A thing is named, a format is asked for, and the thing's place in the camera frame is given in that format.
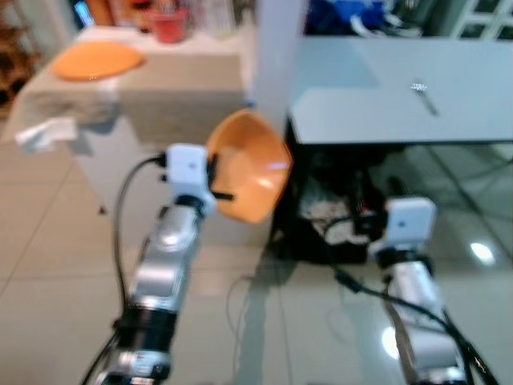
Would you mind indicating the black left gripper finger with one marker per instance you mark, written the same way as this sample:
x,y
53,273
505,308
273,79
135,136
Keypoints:
x,y
224,196

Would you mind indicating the orange plastic bowl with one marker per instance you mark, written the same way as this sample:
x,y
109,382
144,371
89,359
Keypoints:
x,y
252,168

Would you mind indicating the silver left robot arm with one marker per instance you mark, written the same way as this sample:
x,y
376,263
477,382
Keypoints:
x,y
160,257

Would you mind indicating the beige tablecloth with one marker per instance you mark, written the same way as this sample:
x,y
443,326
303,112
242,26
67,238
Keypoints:
x,y
160,88

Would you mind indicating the clear glass jar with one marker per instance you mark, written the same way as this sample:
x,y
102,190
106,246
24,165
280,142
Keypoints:
x,y
216,18

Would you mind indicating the red pot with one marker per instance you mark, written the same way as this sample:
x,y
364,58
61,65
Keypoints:
x,y
168,24

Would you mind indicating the orange plate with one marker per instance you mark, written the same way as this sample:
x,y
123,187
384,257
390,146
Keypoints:
x,y
96,60

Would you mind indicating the white paper napkin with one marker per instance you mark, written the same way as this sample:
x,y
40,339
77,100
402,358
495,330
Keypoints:
x,y
44,132

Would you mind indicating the blue and white jacket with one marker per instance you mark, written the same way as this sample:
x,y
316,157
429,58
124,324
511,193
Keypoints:
x,y
345,16

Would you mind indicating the white cabinet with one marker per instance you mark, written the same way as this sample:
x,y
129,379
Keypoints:
x,y
485,16

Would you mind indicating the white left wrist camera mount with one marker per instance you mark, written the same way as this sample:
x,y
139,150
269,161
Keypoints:
x,y
186,168

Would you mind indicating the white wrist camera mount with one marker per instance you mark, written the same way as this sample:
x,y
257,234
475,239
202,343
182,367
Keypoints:
x,y
409,224
186,168

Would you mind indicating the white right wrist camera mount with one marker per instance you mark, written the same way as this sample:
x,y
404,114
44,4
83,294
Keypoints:
x,y
409,224

